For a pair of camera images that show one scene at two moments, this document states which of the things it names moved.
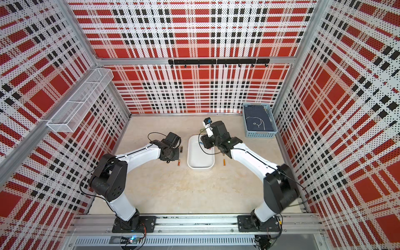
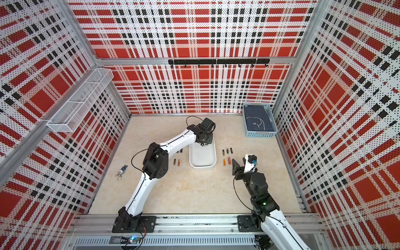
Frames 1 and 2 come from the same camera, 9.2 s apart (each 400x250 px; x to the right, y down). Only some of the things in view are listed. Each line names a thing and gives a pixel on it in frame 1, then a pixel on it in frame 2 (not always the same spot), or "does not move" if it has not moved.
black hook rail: [245, 61] does not move
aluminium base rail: [220, 230] does not move
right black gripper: [206, 140] → [238, 170]
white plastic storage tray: [199, 157] does not move
